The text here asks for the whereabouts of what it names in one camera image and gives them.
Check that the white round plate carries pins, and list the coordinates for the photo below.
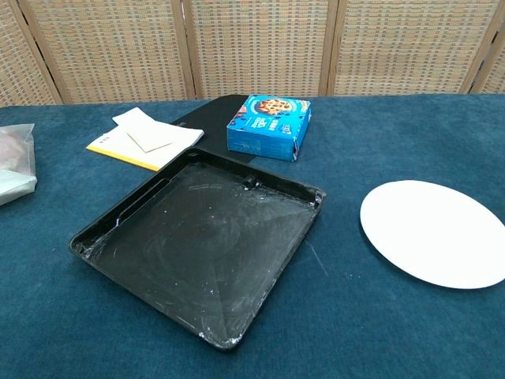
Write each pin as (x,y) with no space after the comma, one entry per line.
(430,233)

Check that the black square plastic tray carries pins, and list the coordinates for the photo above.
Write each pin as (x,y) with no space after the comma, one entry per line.
(197,245)

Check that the blue cookie box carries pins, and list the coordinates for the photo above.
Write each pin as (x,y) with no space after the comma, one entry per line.
(268,126)

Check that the black mouse pad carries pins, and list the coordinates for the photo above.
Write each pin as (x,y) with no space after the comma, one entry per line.
(213,122)

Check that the white paper envelope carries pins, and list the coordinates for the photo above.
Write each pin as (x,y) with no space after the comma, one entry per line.
(144,128)

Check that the white notebook with yellow edge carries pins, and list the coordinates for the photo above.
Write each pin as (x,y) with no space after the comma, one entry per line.
(118,150)

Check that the woven folding screen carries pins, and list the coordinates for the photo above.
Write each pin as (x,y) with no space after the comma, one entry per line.
(252,43)

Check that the blue table cloth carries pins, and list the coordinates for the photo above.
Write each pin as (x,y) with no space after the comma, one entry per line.
(355,316)

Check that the frosted plastic zip bag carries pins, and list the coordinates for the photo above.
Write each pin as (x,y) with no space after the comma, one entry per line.
(16,166)

